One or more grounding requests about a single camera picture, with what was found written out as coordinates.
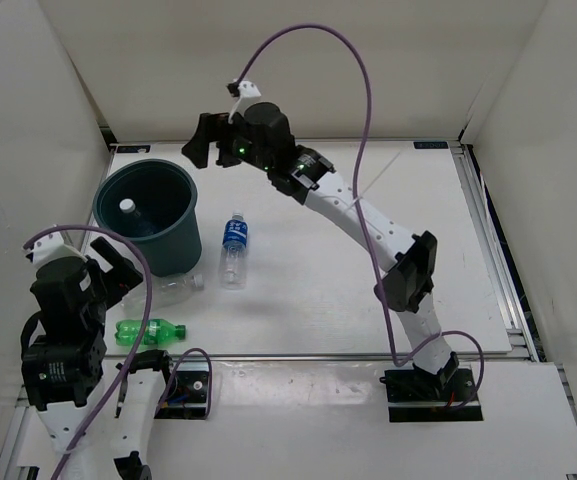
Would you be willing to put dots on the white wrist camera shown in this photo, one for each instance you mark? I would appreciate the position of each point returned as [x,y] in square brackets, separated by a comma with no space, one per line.
[243,89]
[51,247]

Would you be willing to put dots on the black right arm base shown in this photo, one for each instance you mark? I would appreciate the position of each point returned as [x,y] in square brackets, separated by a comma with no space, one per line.
[413,399]

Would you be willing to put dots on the light blue label water bottle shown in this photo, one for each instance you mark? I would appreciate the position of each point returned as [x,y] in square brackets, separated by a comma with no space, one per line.
[138,223]

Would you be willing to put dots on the green plastic soda bottle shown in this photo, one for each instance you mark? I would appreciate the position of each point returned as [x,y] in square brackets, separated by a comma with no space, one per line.
[158,333]

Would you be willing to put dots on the dark teal plastic bin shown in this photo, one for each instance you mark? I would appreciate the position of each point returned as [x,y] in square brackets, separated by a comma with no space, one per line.
[168,194]

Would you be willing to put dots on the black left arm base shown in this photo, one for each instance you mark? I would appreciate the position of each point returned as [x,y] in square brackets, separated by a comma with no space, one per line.
[190,394]

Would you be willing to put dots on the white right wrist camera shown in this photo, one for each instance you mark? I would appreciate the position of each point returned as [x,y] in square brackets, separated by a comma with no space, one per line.
[243,89]

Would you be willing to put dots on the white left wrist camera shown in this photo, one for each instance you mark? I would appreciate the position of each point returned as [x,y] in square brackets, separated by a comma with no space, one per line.
[51,247]

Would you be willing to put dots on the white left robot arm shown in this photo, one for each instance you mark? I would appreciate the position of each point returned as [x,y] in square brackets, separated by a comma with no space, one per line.
[62,353]

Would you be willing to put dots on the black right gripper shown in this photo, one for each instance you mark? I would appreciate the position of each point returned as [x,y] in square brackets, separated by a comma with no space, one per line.
[211,126]

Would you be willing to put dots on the clear unlabelled plastic bottle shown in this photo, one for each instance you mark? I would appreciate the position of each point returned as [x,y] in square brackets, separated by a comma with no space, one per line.
[166,291]

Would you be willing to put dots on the dark blue label water bottle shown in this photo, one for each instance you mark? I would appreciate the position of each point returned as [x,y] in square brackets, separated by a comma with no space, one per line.
[234,248]

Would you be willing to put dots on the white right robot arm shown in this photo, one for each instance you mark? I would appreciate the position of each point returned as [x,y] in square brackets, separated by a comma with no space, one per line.
[405,261]

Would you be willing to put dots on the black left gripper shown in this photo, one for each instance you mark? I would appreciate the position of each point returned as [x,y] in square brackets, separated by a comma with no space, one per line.
[119,277]

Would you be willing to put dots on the white cable tie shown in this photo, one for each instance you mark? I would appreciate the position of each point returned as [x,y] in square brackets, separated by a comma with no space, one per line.
[376,178]

